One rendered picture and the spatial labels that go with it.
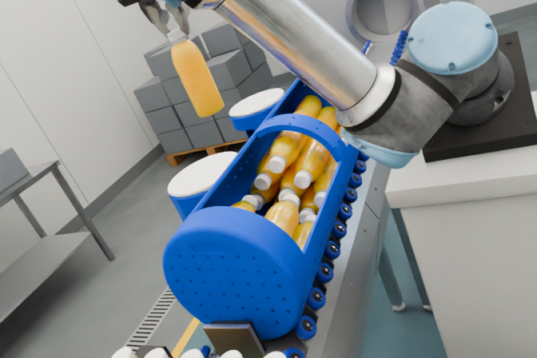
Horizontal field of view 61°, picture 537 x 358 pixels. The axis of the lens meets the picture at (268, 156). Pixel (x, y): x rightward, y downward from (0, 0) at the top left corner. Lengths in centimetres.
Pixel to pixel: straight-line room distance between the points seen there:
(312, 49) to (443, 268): 53
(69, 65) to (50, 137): 81
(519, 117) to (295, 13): 46
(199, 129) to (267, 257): 398
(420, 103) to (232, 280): 45
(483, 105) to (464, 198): 16
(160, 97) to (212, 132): 64
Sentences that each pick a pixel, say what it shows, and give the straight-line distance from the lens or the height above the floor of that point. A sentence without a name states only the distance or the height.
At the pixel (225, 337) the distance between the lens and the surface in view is 90.
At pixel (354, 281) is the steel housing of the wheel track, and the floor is 87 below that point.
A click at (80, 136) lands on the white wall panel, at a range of 496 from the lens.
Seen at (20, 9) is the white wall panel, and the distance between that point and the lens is 500.
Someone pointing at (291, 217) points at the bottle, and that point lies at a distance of 94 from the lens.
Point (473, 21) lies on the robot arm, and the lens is 72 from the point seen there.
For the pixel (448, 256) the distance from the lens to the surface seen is 95.
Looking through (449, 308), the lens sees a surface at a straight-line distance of 104.
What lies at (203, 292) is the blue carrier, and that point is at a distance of 92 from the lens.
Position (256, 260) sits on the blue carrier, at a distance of 80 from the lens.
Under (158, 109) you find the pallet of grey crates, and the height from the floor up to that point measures 66.
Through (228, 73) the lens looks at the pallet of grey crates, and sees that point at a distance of 428.
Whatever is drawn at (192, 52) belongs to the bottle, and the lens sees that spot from 109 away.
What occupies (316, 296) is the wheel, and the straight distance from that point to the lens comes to 97.
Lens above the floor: 159
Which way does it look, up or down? 22 degrees down
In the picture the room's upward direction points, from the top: 23 degrees counter-clockwise
